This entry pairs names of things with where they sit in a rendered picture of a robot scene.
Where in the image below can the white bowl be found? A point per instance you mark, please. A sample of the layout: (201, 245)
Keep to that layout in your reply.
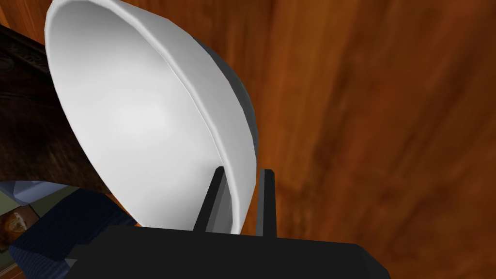
(139, 116)

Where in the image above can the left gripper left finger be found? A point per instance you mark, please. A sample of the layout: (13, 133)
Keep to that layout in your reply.
(211, 213)

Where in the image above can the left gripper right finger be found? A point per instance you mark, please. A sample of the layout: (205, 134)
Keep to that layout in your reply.
(266, 205)

